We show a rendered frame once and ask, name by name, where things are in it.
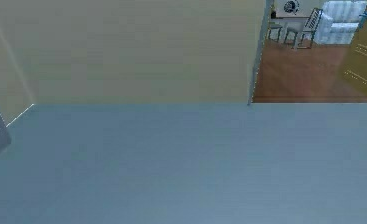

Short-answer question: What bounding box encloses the grey stool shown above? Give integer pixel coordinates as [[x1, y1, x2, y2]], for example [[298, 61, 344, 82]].
[[266, 21, 284, 43]]

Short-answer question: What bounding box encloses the white table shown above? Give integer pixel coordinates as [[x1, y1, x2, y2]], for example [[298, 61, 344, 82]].
[[272, 0, 322, 51]]

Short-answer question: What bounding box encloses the grey slatted chair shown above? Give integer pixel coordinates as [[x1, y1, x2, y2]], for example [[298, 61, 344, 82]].
[[283, 7, 324, 50]]

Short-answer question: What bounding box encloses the white striped sofa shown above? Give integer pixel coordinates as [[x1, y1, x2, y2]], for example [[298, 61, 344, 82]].
[[314, 0, 367, 46]]

